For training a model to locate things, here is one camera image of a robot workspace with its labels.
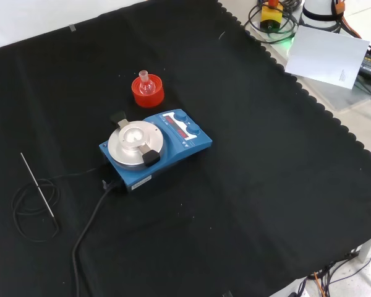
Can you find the clear round-bottom flask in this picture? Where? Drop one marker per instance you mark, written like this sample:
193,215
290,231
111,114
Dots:
147,86

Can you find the heater with blue base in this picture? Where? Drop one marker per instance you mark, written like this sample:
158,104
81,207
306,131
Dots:
185,142

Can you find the black bench cloth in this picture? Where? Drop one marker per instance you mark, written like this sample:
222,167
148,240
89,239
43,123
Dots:
266,173

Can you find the thin metal probe rod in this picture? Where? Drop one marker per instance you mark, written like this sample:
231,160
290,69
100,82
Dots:
37,183

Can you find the yellow stop button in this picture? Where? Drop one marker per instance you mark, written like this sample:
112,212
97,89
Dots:
271,15

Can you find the clear tape strip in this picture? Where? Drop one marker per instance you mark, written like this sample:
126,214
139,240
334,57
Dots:
72,28

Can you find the pale board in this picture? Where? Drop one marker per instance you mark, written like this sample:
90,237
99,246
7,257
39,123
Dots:
324,55

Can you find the white table leg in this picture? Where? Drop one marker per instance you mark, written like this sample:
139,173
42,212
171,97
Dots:
368,249

